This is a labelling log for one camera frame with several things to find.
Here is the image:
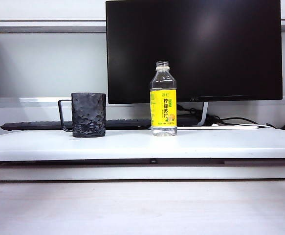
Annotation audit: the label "black flat computer monitor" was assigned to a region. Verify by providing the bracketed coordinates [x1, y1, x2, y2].
[105, 0, 284, 105]

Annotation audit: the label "clear bottle with yellow label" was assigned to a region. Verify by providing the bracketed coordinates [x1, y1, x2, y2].
[149, 60, 178, 137]

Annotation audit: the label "black computer keyboard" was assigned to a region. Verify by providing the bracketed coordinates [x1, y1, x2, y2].
[0, 118, 153, 131]

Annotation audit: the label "grey partition rail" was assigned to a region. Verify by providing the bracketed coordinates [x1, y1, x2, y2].
[0, 19, 107, 33]

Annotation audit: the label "black monitor cables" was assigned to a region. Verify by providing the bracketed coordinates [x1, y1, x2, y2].
[176, 102, 201, 117]

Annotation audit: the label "dark textured cup with handle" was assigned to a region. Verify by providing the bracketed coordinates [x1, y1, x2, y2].
[57, 92, 107, 138]

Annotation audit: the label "white monitor stand with base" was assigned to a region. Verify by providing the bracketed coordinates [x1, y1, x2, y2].
[176, 101, 260, 130]

